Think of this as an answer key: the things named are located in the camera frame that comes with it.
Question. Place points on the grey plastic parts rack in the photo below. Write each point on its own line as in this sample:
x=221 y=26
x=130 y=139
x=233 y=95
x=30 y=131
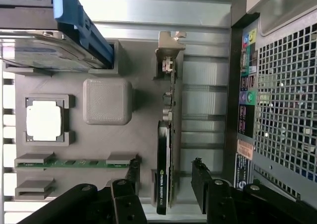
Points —
x=104 y=144

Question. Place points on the silver CPU chip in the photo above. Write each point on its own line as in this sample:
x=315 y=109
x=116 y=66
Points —
x=43 y=121

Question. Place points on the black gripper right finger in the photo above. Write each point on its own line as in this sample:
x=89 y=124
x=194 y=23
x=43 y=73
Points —
x=218 y=204

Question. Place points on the hard disk in blue carrier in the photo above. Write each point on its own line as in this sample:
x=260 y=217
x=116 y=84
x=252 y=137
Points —
x=84 y=23

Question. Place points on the green RAM stick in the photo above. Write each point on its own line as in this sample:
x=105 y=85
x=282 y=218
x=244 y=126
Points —
x=74 y=164

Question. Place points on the open black PC case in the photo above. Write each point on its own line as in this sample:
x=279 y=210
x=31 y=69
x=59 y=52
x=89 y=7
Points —
x=284 y=85

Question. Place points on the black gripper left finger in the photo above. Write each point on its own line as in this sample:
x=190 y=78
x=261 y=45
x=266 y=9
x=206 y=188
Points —
x=128 y=204

